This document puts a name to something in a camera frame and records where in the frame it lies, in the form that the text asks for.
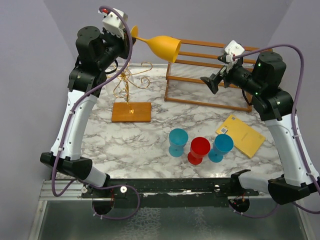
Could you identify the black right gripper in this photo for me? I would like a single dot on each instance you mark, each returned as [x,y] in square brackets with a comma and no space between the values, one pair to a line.
[213,81]

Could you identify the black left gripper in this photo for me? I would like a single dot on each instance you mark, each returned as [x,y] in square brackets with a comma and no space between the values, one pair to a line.
[124,43]

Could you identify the yellow plastic goblet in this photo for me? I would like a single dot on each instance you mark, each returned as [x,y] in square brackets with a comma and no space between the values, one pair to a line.
[165,47]

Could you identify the clear smooth wine glass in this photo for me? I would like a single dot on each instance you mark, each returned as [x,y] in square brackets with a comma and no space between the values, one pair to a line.
[127,79]

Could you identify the clear ribbed wine glass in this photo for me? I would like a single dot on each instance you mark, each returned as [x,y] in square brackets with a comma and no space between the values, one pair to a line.
[112,88]

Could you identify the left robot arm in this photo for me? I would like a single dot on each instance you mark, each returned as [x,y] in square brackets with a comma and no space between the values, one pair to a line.
[97,50]

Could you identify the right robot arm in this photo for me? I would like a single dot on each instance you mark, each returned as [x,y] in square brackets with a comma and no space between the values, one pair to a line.
[276,109]

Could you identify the wooden shelf rack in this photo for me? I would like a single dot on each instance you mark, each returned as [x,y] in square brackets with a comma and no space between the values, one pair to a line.
[189,71]

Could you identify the wooden base of glass rack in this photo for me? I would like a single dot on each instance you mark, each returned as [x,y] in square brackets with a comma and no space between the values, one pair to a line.
[132,112]

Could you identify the right blue plastic goblet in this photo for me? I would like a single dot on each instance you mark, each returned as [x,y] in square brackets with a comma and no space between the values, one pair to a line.
[222,145]

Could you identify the blue plastic goblet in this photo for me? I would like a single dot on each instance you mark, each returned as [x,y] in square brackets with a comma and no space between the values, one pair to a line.
[178,138]
[222,145]

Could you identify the left blue plastic goblet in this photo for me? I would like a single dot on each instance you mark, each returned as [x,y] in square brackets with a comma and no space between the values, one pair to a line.
[178,138]

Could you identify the red plastic goblet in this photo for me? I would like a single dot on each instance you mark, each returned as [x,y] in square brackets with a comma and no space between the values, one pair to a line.
[199,148]

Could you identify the yellow book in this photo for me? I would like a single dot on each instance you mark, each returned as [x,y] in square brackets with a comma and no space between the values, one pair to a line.
[245,138]

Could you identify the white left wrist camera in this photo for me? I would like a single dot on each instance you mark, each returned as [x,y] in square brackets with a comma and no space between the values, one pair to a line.
[112,24]

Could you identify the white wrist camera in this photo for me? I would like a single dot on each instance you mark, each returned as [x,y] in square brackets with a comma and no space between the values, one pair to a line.
[112,24]
[230,51]

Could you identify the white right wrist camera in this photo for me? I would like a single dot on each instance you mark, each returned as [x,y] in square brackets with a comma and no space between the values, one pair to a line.
[230,51]

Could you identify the gold wire glass rack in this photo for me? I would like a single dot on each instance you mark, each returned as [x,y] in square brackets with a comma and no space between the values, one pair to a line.
[120,87]

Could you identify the black mounting rail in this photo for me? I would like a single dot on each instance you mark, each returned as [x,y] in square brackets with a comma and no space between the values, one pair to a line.
[169,192]

